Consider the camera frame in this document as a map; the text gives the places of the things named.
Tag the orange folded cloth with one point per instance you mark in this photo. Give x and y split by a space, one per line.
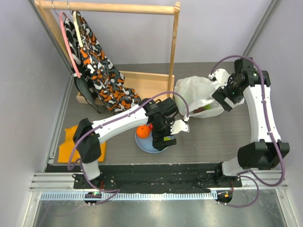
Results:
66 147

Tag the pink clothes hanger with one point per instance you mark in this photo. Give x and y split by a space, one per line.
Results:
78 75

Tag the orange grey patterned garment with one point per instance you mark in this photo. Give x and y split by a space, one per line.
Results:
108 81

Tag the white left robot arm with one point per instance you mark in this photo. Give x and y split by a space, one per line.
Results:
158 116

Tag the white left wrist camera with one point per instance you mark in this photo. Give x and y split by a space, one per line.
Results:
180 126

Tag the green fake grapes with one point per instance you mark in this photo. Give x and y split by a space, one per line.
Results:
207 107

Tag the white plastic bag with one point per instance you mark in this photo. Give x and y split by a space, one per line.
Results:
197 91

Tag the dark red fake plum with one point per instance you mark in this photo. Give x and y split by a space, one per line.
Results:
201 109

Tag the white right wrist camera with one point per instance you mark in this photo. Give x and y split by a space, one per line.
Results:
219 78

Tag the cream clothes hanger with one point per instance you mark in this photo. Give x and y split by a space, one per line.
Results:
75 21

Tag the fake orange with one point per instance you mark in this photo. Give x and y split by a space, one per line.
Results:
143 131

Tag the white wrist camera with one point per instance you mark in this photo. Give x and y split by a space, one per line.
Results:
219 78
180 126

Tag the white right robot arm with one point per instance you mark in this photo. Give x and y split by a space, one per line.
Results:
266 150

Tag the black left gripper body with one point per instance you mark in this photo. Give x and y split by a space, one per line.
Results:
160 130

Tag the wooden clothes rack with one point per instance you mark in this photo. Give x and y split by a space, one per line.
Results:
145 84

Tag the blue plastic plate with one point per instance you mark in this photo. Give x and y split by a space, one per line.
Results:
146 144

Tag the black white zebra garment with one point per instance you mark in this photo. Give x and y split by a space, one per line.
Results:
84 84

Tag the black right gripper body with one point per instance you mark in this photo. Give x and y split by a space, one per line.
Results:
221 99

